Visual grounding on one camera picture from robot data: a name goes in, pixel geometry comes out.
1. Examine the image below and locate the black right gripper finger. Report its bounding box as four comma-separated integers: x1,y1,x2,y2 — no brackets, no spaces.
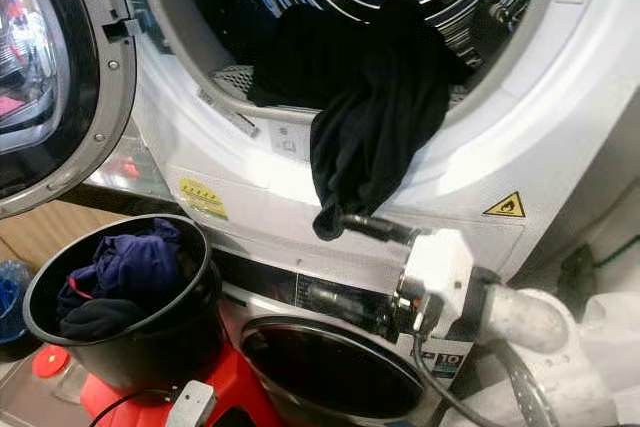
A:
340,213,421,246

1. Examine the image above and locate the long black garment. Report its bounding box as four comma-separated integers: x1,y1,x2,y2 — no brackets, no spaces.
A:
308,0,473,242

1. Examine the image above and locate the white washing machine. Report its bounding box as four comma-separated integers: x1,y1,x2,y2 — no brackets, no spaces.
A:
210,247,481,427

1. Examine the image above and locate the round dark washer door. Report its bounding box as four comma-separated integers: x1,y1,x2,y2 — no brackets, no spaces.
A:
240,315,426,420

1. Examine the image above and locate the grey instruction sticker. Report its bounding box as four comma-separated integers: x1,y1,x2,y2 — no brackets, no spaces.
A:
270,125,311,158

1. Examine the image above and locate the yellow triangle fire sticker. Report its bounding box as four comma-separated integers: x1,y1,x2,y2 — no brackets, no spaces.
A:
482,191,527,219

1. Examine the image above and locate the white tumble dryer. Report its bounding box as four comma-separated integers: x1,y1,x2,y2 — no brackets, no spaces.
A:
125,0,640,283

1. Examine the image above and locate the yellow rectangular warning label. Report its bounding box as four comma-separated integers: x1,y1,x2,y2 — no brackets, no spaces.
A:
178,178,229,221

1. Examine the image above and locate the red plastic stool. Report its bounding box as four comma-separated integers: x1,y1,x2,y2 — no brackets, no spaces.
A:
80,342,261,427

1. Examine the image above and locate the white crumpled cloth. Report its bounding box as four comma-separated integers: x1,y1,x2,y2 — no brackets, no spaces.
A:
445,292,640,427

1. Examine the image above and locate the grey perforated lint filter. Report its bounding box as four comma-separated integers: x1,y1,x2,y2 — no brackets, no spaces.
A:
215,65,256,103

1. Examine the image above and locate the grey metal platform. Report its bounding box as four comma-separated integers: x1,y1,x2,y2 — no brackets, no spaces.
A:
0,357,86,427

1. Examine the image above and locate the clear jar with red lid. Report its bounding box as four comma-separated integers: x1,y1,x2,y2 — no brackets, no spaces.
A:
32,344,86,403

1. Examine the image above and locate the black laundry bucket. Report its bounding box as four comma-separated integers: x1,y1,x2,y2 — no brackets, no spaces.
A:
23,213,216,393

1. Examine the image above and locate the blue purple garment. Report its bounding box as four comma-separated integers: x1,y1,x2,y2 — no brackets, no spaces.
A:
57,217,181,318

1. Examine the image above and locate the dark navy garment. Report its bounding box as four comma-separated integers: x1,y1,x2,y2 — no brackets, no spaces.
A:
60,299,151,340

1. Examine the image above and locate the round glass dryer door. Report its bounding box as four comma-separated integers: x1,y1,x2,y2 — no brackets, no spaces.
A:
0,0,139,216

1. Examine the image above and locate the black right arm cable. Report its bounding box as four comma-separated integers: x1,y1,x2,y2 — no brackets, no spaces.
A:
410,332,501,427

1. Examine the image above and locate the thin green cable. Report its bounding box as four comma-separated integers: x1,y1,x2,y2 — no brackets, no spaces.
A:
595,235,640,270

